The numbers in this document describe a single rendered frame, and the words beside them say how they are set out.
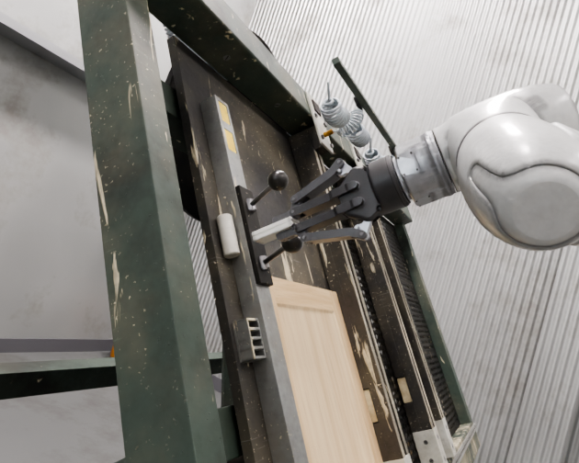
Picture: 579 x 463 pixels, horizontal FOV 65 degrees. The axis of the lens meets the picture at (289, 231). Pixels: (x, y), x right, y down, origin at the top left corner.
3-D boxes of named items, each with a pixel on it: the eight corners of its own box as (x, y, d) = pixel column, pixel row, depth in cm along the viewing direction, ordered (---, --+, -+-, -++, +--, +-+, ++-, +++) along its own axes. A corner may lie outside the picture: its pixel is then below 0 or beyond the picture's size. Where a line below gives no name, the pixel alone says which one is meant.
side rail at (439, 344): (448, 426, 232) (471, 423, 228) (383, 228, 268) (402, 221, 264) (450, 424, 239) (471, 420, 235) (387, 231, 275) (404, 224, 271)
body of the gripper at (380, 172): (386, 141, 61) (323, 170, 64) (406, 198, 58) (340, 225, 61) (399, 161, 67) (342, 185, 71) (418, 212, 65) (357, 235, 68)
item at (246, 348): (239, 363, 76) (255, 358, 75) (232, 321, 79) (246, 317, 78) (252, 362, 80) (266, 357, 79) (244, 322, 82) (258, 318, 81)
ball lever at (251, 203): (240, 217, 89) (277, 184, 79) (236, 199, 90) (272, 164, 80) (256, 217, 91) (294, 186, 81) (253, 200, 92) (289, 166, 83)
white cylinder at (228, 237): (212, 217, 86) (221, 257, 83) (226, 211, 85) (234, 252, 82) (221, 220, 88) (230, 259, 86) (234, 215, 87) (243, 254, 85)
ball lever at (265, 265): (253, 276, 85) (291, 248, 75) (249, 256, 86) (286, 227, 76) (270, 274, 87) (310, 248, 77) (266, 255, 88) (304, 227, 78)
